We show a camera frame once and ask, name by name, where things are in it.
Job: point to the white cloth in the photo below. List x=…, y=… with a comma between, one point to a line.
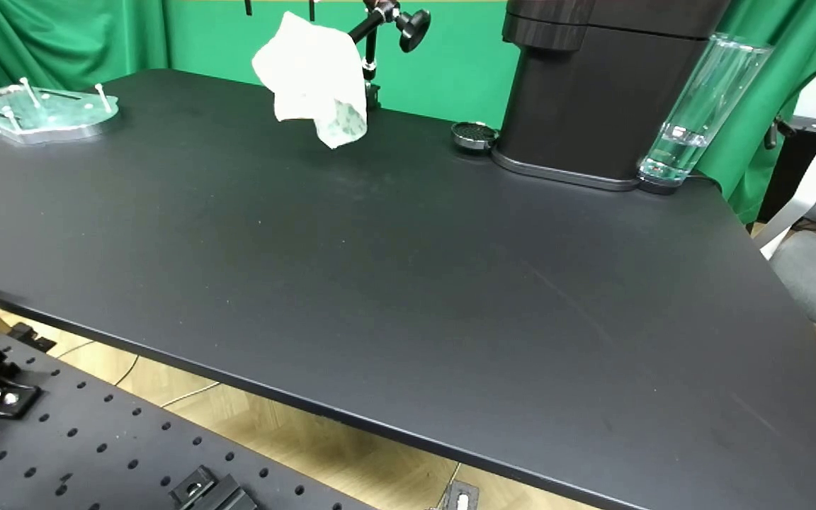
x=311, y=72

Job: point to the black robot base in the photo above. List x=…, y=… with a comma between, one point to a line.
x=596, y=86

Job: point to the black articulated stand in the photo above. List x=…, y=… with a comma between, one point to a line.
x=416, y=28

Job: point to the black round lens cap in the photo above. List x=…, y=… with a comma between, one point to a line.
x=473, y=136

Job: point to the green backdrop curtain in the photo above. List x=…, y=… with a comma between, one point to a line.
x=465, y=56

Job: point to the tall clear glass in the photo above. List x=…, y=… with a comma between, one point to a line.
x=701, y=103

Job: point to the black perforated breadboard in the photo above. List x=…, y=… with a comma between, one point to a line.
x=79, y=443

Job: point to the small black mount block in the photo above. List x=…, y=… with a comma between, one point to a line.
x=212, y=487

